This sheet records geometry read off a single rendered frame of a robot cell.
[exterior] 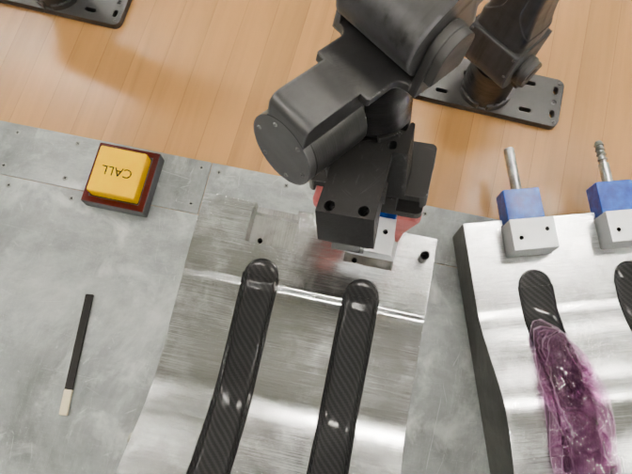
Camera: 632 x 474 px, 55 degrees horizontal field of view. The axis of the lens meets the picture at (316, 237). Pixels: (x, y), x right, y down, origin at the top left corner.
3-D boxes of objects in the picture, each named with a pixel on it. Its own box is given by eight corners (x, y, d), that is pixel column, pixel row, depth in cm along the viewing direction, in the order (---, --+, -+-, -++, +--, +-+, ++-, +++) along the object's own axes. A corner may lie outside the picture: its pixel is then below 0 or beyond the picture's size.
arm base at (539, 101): (579, 101, 71) (588, 50, 73) (414, 63, 73) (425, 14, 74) (554, 131, 79) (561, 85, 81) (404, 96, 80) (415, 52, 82)
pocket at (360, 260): (349, 230, 69) (351, 221, 66) (394, 240, 69) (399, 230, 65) (341, 268, 68) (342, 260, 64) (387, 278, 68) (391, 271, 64)
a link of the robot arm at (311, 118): (321, 215, 43) (358, 115, 33) (241, 136, 45) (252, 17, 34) (422, 133, 48) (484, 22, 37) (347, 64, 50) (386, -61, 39)
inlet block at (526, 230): (481, 159, 74) (494, 140, 69) (521, 156, 75) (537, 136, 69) (500, 262, 71) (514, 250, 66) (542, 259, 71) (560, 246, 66)
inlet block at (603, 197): (568, 152, 75) (587, 133, 69) (608, 149, 75) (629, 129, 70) (591, 254, 71) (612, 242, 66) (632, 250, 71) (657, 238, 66)
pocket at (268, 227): (257, 212, 70) (254, 201, 66) (302, 221, 70) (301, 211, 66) (247, 249, 69) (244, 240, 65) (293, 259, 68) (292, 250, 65)
